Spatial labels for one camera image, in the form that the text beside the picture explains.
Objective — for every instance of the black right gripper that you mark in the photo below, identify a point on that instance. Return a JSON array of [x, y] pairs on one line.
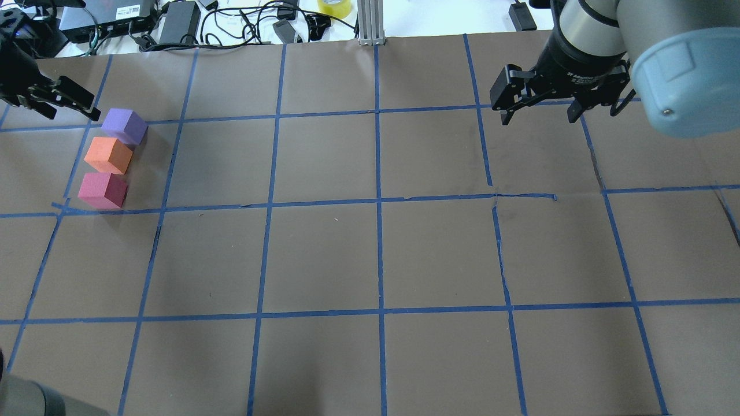
[[580, 67]]

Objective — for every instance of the black power adapter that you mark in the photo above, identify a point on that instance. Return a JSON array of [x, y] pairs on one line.
[[521, 17]]

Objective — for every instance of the orange foam cube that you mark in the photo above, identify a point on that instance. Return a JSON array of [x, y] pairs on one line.
[[108, 155]]

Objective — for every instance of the black power brick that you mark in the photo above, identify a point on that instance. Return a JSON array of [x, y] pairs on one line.
[[180, 23]]

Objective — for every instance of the aluminium frame post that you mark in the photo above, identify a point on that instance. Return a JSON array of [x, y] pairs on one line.
[[370, 27]]

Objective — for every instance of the red foam cube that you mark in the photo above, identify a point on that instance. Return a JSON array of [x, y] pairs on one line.
[[103, 191]]

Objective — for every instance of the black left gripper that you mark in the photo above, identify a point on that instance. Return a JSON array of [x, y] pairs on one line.
[[13, 68]]

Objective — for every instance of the purple foam cube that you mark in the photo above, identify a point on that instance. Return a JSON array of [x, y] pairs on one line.
[[125, 125]]

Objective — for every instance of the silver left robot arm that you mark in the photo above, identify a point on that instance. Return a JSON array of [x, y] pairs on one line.
[[20, 396]]

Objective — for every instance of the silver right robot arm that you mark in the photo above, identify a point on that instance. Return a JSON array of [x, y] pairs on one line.
[[680, 58]]

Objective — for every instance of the yellow tape roll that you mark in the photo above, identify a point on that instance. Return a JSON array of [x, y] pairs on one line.
[[339, 9]]

